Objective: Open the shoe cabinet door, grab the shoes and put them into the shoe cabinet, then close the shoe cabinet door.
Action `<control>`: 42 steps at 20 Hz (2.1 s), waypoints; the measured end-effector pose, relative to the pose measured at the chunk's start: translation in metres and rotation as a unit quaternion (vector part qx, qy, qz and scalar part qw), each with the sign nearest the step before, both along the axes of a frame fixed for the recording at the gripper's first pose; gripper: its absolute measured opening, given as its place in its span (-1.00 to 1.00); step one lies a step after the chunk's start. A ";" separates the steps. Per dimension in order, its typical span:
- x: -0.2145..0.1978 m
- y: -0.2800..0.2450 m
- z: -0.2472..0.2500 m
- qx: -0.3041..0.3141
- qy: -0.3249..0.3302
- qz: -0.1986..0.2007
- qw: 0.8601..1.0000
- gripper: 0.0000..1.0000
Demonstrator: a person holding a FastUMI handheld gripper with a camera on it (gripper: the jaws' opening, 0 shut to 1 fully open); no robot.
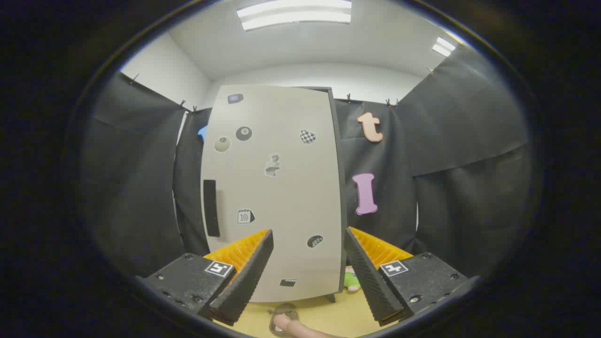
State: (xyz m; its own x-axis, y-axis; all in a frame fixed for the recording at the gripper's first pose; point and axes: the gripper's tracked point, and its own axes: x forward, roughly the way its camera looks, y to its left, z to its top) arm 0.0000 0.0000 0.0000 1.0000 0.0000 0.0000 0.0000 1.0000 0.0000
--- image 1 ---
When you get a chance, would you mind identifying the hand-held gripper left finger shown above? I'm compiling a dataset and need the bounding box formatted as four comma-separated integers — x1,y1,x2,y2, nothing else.
136,229,275,326

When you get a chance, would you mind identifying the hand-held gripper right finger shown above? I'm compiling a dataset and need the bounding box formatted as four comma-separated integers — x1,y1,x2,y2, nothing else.
344,226,480,327

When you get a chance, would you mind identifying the brown fuzzy shoe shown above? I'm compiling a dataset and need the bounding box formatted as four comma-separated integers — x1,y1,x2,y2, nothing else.
268,303,300,336

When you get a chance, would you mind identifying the black door handle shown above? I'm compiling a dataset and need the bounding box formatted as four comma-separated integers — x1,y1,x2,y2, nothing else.
203,179,221,238

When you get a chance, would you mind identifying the light grey shoe cabinet door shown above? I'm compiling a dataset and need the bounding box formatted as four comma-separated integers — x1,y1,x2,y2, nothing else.
200,84,342,303

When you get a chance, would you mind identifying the grey shoe cabinet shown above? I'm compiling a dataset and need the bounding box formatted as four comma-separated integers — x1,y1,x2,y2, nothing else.
296,86,349,303

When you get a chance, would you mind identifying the green and pink plush toy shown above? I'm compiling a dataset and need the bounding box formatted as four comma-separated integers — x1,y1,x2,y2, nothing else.
344,268,361,292

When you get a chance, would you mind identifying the black backdrop cloth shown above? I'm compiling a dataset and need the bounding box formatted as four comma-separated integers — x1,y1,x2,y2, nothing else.
80,45,533,282

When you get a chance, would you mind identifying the small ceiling light panel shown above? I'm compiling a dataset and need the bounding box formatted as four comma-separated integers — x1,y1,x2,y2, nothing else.
431,37,456,58

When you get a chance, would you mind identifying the large ceiling light panel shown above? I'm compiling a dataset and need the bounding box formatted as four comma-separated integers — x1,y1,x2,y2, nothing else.
236,0,352,32

